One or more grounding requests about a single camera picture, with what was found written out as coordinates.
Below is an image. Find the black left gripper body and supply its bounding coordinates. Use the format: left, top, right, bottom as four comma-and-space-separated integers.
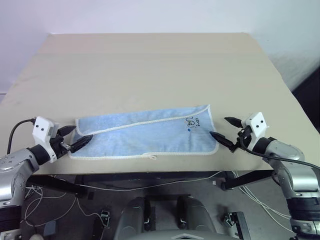
49, 128, 73, 159

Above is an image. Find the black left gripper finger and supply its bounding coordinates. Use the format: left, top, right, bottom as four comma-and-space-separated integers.
58, 125, 77, 137
70, 134, 95, 154

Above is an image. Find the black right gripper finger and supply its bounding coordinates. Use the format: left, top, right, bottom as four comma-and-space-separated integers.
223, 116, 243, 129
209, 130, 238, 153

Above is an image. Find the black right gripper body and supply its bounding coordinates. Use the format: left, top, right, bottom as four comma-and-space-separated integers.
235, 120, 253, 151

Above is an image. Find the light blue towel white trim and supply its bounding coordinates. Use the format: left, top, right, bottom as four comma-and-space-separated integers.
67, 104, 220, 161

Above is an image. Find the metal caster clamp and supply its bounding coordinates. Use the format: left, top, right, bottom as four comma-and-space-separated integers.
99, 209, 113, 229
223, 212, 238, 227

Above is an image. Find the grey rounded robot leg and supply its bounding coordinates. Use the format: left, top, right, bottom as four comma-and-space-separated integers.
175, 195, 218, 240
114, 196, 152, 240

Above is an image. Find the small grey box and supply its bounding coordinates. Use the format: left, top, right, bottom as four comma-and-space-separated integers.
43, 220, 58, 236

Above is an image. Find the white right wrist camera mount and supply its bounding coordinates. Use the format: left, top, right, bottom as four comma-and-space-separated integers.
240, 111, 271, 154

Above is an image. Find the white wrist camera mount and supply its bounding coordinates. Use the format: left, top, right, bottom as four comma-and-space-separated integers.
240, 111, 271, 154
32, 115, 61, 163

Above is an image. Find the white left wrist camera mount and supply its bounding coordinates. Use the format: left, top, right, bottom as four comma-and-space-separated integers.
32, 115, 61, 163

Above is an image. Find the black table frame brace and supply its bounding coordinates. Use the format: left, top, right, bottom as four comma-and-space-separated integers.
25, 175, 88, 199
220, 169, 275, 192

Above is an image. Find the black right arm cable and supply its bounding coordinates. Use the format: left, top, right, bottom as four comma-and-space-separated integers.
240, 129, 320, 171

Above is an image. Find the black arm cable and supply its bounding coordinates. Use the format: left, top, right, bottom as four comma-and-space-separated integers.
7, 119, 36, 154
240, 129, 320, 171

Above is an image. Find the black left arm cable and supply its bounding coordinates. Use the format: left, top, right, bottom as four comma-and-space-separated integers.
7, 119, 36, 154

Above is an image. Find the tangled white wire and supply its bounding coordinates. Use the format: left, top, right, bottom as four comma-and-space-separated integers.
20, 185, 107, 228

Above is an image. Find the white wire bundle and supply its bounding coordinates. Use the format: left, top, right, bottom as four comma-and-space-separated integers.
232, 170, 294, 227

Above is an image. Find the thin white wire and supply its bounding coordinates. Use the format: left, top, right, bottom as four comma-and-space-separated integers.
73, 171, 227, 192

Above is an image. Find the black table frame crossbar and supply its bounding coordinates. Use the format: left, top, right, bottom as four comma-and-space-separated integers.
74, 171, 236, 189

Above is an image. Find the black square post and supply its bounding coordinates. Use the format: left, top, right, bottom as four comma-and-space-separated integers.
229, 211, 252, 240

